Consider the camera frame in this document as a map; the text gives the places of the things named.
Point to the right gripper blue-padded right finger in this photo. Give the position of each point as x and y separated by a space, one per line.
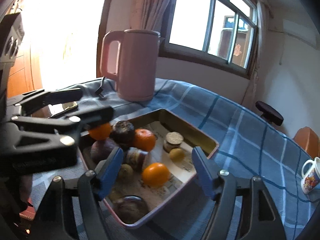
259 217

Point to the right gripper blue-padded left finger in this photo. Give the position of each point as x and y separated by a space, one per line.
55 218

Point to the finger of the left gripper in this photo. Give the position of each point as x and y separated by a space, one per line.
83 119
30 102

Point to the small round orange kumquat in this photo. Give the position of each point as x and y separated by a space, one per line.
100 132

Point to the dark water chestnut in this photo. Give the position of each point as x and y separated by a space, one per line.
130 208
123 133

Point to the purple passion fruit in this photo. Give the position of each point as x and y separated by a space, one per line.
101 149

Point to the large orange tangerine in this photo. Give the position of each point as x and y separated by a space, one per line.
144 140

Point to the brown longan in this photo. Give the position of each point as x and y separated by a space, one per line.
176 154
125 173

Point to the cut water chestnut piece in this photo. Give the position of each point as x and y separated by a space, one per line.
172 140

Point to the oval orange kumquat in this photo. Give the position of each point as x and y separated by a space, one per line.
155 175

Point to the blue plaid tablecloth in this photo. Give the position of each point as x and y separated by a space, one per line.
248 147

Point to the pink electric kettle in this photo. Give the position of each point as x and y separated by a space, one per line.
136 62

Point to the pink metal tin box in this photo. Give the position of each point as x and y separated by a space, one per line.
159 122

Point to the brown leather chair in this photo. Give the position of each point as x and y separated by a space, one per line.
308 140

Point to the dark round stool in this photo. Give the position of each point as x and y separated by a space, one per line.
269 114

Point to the pink right curtain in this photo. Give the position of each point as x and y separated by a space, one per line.
264 14

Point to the pink curtain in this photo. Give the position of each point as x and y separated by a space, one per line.
147 14
264 14

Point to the pink left curtain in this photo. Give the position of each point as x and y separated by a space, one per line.
147 14

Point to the white air conditioner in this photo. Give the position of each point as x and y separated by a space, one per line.
301 32

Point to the window with brown frame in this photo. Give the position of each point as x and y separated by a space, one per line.
216 33

